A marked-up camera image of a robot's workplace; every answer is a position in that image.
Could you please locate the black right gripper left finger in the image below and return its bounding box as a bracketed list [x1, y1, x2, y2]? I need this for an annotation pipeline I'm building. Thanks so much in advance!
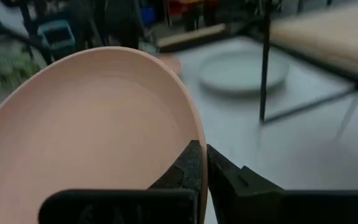
[38, 139, 203, 224]

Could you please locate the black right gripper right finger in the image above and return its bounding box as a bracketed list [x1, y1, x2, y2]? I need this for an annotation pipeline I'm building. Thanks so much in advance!
[206, 144, 358, 224]

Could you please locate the large beige plate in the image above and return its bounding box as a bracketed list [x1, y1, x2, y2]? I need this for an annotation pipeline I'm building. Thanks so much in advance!
[0, 46, 208, 224]

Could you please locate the large grey-green plate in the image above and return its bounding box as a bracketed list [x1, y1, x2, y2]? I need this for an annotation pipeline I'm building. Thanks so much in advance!
[197, 49, 291, 95]

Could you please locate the large peach pink plate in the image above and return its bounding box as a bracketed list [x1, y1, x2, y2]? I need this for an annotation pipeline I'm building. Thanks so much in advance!
[157, 53, 183, 77]

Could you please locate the light wooden table board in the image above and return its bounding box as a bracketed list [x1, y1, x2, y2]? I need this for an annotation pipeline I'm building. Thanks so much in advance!
[156, 23, 227, 48]

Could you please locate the blue plastic crate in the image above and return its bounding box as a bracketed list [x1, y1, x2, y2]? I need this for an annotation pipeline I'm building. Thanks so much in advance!
[37, 19, 76, 51]

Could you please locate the green succulent plant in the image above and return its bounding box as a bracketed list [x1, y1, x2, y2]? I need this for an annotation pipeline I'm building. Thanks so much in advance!
[0, 42, 42, 95]

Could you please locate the wooden shelf black metal frame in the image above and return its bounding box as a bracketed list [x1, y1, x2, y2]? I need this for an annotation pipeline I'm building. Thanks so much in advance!
[258, 0, 358, 125]

